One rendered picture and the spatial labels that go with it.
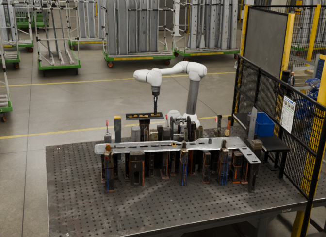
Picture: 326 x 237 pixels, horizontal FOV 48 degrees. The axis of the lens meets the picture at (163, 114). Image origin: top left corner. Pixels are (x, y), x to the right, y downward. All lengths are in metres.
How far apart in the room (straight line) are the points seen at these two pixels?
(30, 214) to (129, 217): 1.63
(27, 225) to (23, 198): 0.51
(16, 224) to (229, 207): 2.23
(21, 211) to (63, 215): 1.40
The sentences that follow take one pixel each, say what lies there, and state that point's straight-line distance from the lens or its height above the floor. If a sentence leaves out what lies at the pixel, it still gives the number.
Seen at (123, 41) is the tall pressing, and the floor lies 0.68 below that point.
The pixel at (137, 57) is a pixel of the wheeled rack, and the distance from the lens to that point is 9.98.
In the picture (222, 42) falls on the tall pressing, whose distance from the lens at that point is 11.23.
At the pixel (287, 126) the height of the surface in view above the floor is 1.19.
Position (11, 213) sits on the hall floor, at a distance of 4.36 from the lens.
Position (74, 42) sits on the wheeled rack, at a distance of 12.21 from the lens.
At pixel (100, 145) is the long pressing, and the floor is 1.00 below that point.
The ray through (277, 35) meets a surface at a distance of 5.44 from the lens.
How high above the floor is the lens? 2.47
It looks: 22 degrees down
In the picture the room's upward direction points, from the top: 2 degrees clockwise
